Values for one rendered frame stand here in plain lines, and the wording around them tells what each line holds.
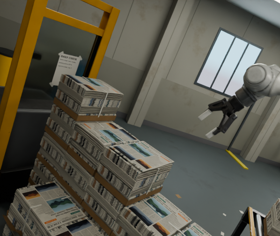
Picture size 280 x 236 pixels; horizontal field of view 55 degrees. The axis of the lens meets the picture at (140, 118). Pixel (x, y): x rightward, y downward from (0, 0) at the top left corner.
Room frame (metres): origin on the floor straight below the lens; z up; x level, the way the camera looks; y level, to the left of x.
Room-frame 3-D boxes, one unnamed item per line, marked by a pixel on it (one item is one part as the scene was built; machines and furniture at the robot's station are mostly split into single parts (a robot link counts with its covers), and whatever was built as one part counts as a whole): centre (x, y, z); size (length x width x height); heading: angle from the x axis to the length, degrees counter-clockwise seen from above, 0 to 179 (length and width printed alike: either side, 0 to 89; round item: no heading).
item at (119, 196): (1.57, -0.10, 0.86); 0.38 x 0.29 x 0.04; 148
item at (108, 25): (2.41, 0.57, 0.93); 0.09 x 0.09 x 1.85; 56
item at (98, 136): (1.73, 0.15, 0.95); 0.38 x 0.29 x 0.23; 147
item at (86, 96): (1.90, 0.39, 0.65); 0.39 x 0.30 x 1.29; 146
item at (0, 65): (4.23, 2.38, 0.34); 0.44 x 0.43 x 0.68; 108
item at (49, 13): (2.14, 0.76, 1.62); 0.75 x 0.06 x 0.06; 146
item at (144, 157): (1.59, -0.11, 1.07); 0.37 x 0.29 x 0.01; 148
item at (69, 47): (2.15, 0.77, 1.28); 0.57 x 0.01 x 0.65; 146
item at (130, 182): (1.57, -0.10, 0.95); 0.38 x 0.29 x 0.23; 148
